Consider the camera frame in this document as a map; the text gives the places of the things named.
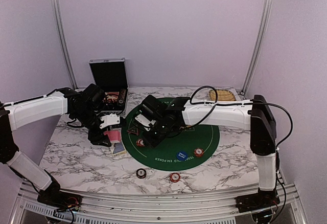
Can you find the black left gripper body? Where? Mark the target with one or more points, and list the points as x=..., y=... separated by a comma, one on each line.
x=94, y=137

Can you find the red-backed playing card deck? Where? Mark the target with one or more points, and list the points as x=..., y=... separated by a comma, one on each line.
x=114, y=136

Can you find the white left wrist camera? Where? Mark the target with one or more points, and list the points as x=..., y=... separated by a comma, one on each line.
x=109, y=120

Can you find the woven yellow bamboo tray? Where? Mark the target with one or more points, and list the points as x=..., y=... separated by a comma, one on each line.
x=221, y=95

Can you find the red chip stack mat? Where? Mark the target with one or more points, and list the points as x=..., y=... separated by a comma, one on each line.
x=198, y=152
x=140, y=143

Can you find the right aluminium frame post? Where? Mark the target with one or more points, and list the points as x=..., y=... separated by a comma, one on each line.
x=258, y=44

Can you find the blue small blind button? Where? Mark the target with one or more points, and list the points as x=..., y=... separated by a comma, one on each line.
x=181, y=155

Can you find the orange-red 5 chip stack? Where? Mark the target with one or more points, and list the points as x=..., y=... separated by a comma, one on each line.
x=174, y=177

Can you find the black triangular all-in button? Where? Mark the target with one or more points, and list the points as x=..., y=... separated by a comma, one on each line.
x=133, y=131

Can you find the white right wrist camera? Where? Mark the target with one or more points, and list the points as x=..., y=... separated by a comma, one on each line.
x=144, y=122

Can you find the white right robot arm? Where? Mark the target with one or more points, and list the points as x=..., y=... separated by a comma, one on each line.
x=254, y=116

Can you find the dark red 100 chip stack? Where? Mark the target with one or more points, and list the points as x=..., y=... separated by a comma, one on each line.
x=141, y=173

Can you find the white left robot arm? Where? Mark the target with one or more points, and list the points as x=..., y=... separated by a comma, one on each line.
x=82, y=106

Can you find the green round poker mat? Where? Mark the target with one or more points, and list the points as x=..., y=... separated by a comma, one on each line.
x=163, y=157

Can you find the aluminium poker chip case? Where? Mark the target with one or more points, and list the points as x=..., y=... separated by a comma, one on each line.
x=111, y=76

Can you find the left aluminium frame post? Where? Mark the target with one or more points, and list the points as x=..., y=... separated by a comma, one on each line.
x=63, y=43

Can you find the blue-backed playing card deck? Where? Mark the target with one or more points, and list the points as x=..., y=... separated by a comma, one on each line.
x=118, y=149

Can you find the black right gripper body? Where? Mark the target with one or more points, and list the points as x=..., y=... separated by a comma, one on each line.
x=162, y=132

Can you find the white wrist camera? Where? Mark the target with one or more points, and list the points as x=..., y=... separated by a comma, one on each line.
x=109, y=120
x=144, y=122

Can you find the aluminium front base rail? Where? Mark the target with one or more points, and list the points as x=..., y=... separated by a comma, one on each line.
x=206, y=207

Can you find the aluminium frame post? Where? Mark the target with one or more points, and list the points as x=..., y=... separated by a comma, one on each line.
x=63, y=43
x=258, y=44

